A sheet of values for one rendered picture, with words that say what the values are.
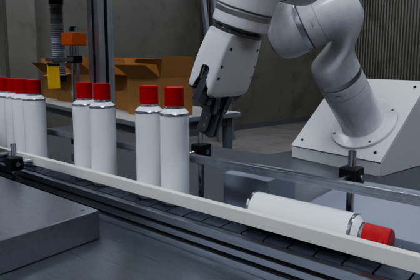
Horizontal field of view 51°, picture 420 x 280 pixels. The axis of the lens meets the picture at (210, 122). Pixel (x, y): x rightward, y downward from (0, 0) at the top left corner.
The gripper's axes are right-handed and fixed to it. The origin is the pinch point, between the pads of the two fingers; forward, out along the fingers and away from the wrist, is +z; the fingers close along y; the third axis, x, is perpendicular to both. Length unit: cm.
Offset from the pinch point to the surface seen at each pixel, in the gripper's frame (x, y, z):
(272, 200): 15.2, 0.6, 5.3
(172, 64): -139, -140, 42
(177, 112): -6.5, 0.8, 1.2
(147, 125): -11.5, 1.6, 5.9
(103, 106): -24.7, 1.1, 8.2
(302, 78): -317, -682, 136
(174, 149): -4.5, 1.3, 7.1
